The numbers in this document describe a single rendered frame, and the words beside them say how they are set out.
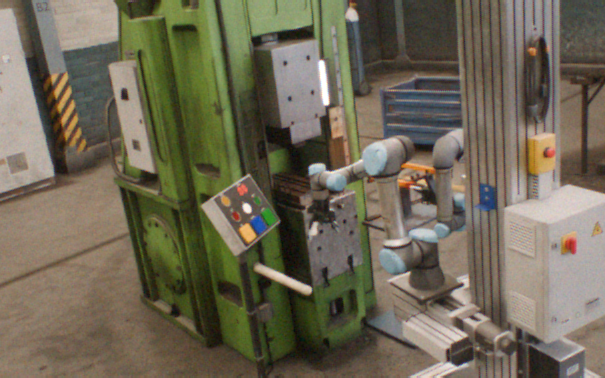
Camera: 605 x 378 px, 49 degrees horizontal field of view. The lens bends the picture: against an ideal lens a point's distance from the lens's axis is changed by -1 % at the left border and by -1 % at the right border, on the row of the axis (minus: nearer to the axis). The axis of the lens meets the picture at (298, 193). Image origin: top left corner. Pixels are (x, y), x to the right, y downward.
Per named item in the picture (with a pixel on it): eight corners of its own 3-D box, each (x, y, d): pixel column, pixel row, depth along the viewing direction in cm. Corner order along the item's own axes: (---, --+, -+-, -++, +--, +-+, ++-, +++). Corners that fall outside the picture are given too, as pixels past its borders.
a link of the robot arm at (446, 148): (447, 143, 301) (450, 242, 317) (458, 136, 308) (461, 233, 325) (424, 141, 308) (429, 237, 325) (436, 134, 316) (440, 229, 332)
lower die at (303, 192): (329, 196, 368) (327, 182, 365) (300, 208, 357) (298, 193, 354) (283, 183, 400) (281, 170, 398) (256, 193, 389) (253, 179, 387)
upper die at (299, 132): (321, 134, 357) (319, 117, 354) (292, 144, 346) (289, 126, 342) (275, 126, 389) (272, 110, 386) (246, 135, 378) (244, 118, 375)
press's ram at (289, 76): (338, 111, 361) (329, 36, 348) (282, 128, 340) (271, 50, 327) (291, 105, 393) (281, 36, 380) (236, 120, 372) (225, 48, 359)
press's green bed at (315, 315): (370, 333, 402) (362, 263, 386) (323, 360, 381) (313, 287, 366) (311, 305, 444) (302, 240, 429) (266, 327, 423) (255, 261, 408)
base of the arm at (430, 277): (452, 281, 278) (451, 260, 275) (423, 293, 272) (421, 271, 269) (429, 270, 291) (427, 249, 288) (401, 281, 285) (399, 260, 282)
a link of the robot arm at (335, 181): (352, 170, 291) (336, 166, 299) (332, 177, 285) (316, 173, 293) (354, 187, 293) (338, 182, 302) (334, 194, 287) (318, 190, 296)
